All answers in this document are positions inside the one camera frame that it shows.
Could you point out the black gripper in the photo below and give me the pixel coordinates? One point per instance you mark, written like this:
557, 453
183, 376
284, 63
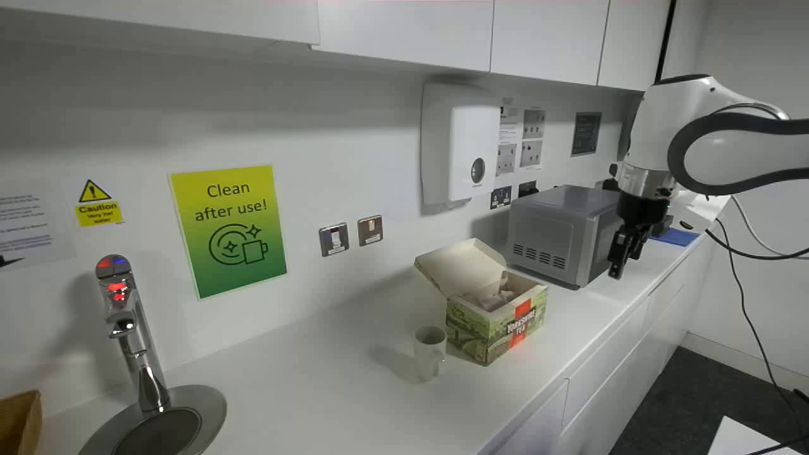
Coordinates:
638, 221

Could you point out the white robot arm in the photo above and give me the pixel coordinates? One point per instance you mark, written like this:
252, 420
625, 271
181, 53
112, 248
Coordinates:
692, 133

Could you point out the green tea box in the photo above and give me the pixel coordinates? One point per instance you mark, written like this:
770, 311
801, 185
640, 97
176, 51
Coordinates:
489, 309

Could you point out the white mug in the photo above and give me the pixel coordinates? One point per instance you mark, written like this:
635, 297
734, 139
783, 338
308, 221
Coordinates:
428, 349

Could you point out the brown cardboard box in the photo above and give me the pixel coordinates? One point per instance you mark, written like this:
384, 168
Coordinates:
22, 420

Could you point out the blue cloth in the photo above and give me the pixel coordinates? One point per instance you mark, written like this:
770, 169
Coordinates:
679, 238

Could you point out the silver microwave oven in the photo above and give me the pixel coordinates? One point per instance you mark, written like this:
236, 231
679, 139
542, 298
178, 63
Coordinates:
563, 234

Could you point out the white instruction sheet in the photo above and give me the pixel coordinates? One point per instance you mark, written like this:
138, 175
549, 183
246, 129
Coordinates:
519, 139

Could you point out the white upper cabinets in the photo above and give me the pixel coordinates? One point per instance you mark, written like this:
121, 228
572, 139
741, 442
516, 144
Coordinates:
572, 41

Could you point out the white paper towel dispenser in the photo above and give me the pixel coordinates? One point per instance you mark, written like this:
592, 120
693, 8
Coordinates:
458, 142

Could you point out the green clean after use poster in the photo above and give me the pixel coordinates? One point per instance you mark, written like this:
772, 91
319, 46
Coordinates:
231, 226

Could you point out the round metal drain tray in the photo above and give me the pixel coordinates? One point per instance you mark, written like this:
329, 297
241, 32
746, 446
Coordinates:
185, 429

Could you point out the chrome hot water tap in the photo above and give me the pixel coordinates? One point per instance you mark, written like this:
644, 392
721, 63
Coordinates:
127, 324

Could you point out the yellow caution sign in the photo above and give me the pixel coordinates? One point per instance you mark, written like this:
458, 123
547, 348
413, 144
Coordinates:
98, 205

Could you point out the white paper notice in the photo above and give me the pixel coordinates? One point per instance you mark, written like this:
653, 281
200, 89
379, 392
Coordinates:
30, 231

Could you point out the black double wall socket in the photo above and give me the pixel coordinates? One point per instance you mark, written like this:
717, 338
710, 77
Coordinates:
508, 196

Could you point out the right wall socket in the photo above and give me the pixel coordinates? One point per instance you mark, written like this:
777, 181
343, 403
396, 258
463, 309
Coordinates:
371, 231

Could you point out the left wall socket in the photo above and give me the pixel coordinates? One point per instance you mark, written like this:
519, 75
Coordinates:
336, 238

